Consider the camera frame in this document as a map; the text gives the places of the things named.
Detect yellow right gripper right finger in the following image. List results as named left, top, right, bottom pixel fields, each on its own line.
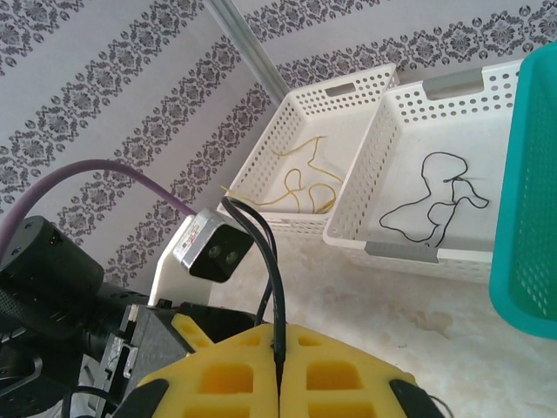
left=278, top=323, right=439, bottom=418

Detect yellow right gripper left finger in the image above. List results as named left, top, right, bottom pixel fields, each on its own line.
left=111, top=323, right=279, bottom=418

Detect yellow cable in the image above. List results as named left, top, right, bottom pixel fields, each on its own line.
left=272, top=134, right=345, bottom=217
left=219, top=167, right=308, bottom=217

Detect thin black cable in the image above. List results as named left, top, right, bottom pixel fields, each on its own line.
left=377, top=151, right=492, bottom=246

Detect large white perforated basket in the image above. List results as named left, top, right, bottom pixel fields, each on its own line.
left=216, top=62, right=401, bottom=239

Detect teal plastic mesh basket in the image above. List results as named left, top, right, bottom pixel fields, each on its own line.
left=487, top=41, right=557, bottom=341

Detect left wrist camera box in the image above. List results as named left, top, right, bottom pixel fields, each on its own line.
left=149, top=207, right=257, bottom=307

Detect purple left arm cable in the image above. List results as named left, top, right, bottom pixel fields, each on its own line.
left=0, top=158, right=198, bottom=262

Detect white basket grey handles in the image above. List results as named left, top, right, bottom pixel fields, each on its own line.
left=322, top=57, right=526, bottom=287

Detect aluminium frame post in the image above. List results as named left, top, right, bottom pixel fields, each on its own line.
left=208, top=0, right=292, bottom=100

